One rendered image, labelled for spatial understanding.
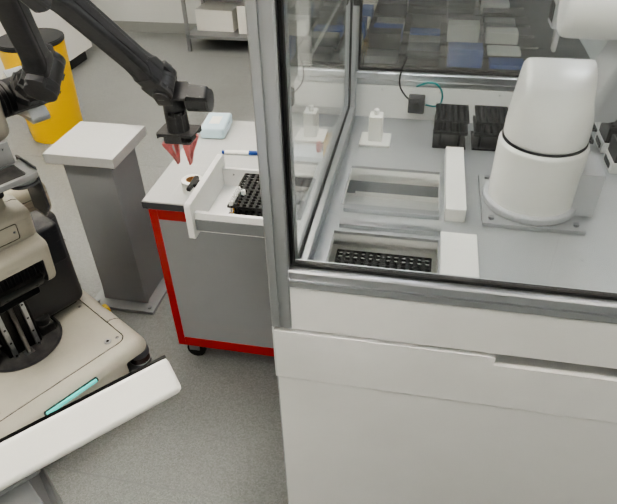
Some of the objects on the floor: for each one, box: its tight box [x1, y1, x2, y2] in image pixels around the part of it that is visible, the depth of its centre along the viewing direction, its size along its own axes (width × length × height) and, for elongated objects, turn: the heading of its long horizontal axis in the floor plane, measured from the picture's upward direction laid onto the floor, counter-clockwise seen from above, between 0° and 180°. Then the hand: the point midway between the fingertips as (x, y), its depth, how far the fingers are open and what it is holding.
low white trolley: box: [141, 120, 274, 357], centre depth 224 cm, size 58×62×76 cm
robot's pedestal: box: [42, 121, 167, 315], centre depth 240 cm, size 30×30×76 cm
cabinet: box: [277, 376, 617, 504], centre depth 175 cm, size 95×103×80 cm
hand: (184, 160), depth 153 cm, fingers open, 3 cm apart
